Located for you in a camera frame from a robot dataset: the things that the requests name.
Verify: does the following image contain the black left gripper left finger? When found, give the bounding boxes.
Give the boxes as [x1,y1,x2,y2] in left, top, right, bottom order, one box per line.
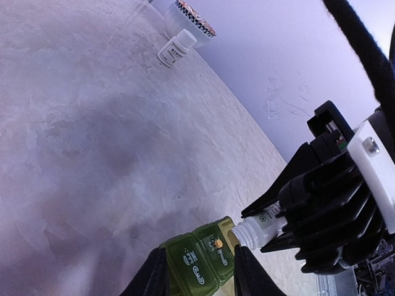
[120,248,170,296]

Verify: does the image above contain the white pill bottle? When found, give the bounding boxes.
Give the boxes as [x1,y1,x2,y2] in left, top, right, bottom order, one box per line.
[157,29,197,68]
[231,202,287,250]

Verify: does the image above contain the yellow pill on lid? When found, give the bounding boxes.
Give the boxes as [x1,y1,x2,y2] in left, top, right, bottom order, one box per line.
[215,239,223,248]

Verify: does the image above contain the green weekly pill organizer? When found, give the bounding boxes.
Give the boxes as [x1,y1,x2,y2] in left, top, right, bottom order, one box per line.
[160,216,234,295]

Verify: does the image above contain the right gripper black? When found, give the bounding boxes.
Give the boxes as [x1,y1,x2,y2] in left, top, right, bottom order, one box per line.
[241,101,354,218]

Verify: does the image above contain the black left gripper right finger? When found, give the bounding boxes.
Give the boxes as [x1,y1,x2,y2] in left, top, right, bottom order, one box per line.
[234,245,285,296]

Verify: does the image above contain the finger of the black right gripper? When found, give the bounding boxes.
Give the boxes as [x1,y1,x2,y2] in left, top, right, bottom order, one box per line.
[260,232,298,253]

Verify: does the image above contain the red patterned ceramic bowl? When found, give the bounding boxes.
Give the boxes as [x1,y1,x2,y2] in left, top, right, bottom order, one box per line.
[163,1,217,49]

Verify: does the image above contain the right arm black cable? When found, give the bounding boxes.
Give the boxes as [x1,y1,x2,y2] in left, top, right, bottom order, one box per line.
[322,0,395,118]

